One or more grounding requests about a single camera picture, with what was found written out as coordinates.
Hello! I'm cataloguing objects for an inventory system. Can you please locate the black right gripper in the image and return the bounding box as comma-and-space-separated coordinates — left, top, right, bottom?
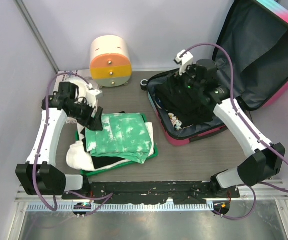
163, 63, 203, 98

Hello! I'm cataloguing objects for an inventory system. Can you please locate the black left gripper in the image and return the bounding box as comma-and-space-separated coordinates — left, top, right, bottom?
69, 98, 103, 131

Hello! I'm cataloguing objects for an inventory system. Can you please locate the green tie-dye garment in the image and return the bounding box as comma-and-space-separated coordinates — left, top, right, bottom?
84, 113, 152, 164

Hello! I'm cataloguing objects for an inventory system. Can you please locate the black garment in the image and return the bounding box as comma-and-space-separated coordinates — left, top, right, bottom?
155, 73, 216, 129
77, 124, 128, 172

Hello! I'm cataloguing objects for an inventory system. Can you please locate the white towel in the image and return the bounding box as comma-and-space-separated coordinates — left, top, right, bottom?
66, 122, 154, 170

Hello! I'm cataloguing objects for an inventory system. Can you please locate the pink and teal children's suitcase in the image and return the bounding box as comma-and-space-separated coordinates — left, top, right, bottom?
145, 0, 288, 146

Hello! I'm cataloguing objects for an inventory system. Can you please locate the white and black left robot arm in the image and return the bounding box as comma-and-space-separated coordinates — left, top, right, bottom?
15, 77, 103, 200

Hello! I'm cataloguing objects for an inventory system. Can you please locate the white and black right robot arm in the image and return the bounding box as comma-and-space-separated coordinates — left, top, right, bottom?
177, 59, 285, 198

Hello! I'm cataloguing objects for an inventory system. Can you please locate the white paper plate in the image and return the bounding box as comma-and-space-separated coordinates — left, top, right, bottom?
66, 77, 95, 100

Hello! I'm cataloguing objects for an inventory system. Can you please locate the white floral fabric item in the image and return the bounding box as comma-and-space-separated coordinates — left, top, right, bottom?
168, 112, 183, 131

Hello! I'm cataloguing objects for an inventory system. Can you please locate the green plastic tray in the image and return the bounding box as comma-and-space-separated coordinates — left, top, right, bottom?
74, 129, 159, 177

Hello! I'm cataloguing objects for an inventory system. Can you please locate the pastel three-drawer storage box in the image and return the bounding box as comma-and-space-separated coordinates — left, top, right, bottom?
89, 35, 132, 88

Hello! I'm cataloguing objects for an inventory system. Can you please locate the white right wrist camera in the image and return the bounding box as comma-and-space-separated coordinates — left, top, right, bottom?
174, 50, 193, 76

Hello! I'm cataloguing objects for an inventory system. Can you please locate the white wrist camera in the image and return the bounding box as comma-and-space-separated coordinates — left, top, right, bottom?
85, 89, 103, 109
174, 50, 193, 76

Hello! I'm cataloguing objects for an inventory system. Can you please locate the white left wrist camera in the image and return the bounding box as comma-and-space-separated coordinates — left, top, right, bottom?
85, 89, 103, 109

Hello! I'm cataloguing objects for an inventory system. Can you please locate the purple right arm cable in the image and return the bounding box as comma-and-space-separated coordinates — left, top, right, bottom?
181, 43, 288, 221

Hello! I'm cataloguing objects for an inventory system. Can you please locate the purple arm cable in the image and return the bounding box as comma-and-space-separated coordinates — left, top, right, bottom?
32, 72, 114, 217
181, 43, 288, 221

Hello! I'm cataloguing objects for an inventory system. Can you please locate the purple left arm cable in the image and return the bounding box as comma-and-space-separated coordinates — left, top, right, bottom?
32, 72, 114, 217

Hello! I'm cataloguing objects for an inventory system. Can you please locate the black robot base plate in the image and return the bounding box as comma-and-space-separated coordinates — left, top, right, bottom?
62, 181, 240, 205

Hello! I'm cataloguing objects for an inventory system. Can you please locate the white slotted cable duct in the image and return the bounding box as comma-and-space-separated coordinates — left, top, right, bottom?
26, 201, 214, 213

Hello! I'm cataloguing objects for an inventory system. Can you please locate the aluminium frame rail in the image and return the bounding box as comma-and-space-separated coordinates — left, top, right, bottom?
14, 179, 288, 203

